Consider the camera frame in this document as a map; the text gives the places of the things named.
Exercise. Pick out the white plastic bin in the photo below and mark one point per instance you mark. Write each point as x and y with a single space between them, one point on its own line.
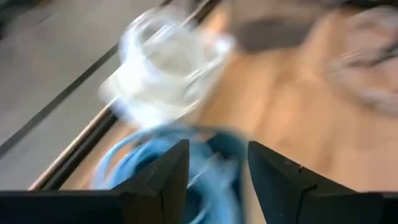
118 90

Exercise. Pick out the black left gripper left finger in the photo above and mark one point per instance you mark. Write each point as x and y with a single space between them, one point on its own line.
155 199

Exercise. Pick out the teal plastic bin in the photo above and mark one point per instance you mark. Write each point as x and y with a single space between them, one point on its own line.
230 146

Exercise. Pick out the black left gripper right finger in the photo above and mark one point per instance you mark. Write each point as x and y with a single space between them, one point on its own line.
280 193

